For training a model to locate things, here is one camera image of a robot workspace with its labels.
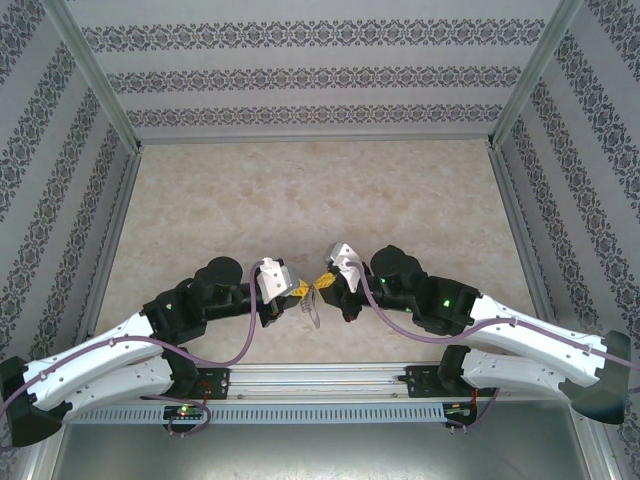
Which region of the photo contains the white slotted cable duct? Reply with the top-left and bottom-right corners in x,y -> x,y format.
64,399 -> 479,426

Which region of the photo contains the aluminium frame beam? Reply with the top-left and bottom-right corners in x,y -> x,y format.
134,130 -> 496,147
74,147 -> 144,341
487,144 -> 559,321

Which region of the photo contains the aluminium frame post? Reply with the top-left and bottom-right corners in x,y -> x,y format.
569,399 -> 624,480
39,0 -> 139,151
492,0 -> 586,149
27,434 -> 69,480

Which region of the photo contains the aluminium mounting rail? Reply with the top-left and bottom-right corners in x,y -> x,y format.
197,363 -> 441,401

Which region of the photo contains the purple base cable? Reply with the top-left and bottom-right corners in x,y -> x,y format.
447,384 -> 501,437
167,399 -> 211,437

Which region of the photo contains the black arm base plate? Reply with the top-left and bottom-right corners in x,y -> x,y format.
404,364 -> 481,401
139,366 -> 231,401

